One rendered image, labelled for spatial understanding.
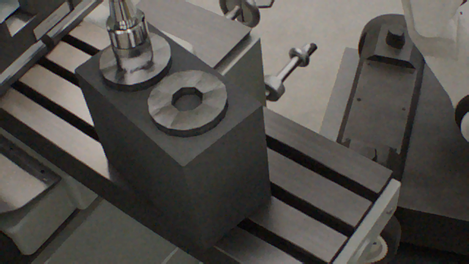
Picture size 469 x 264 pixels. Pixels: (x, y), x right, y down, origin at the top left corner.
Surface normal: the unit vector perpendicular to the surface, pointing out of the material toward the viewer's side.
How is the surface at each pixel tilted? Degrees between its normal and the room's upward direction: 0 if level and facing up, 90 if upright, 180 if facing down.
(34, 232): 90
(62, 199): 90
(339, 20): 0
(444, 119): 0
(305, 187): 0
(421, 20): 90
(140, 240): 90
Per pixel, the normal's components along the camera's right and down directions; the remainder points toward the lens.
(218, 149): 0.68, 0.53
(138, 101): -0.10, -0.63
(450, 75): -0.32, 0.76
